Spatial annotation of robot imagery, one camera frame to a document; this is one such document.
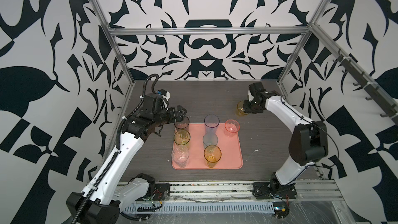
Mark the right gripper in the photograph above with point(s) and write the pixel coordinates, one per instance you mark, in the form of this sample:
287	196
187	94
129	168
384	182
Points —
247	109

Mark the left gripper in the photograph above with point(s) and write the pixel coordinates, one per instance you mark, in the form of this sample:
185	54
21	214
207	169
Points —
172	117

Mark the tall dark grey glass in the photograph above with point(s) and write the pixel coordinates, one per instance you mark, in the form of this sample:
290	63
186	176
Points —
182	125

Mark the short yellow glass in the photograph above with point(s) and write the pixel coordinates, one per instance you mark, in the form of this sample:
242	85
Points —
240	109

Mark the tall green glass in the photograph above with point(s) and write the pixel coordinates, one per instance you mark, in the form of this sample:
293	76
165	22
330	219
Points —
182	138

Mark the short pink glass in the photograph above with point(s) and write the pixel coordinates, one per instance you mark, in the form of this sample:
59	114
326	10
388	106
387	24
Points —
231	127

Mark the tall blue glass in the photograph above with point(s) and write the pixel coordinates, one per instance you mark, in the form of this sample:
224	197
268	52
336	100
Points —
211	122

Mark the tall clear glass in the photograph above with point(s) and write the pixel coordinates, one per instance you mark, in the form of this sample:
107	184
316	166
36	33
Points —
180	156

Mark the teal glass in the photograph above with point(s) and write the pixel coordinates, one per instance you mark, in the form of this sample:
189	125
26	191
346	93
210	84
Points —
210	139

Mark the tall yellow glass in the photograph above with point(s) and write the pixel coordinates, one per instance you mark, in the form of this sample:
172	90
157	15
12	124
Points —
212	155

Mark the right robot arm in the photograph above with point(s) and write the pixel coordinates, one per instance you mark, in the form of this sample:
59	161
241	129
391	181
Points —
308	144

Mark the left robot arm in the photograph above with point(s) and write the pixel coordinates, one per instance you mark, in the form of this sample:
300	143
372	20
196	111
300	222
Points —
132	133

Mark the pink tray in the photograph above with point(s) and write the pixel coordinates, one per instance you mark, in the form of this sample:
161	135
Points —
228	143

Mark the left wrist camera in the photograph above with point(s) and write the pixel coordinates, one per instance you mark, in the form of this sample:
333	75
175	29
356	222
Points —
156	102

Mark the white cable duct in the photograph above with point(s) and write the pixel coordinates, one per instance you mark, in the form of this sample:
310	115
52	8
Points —
202	208

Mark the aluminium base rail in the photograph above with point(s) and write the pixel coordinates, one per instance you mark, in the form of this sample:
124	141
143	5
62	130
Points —
215	191

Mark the black hook rail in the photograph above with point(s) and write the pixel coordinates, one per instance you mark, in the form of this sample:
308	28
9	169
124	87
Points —
365	82

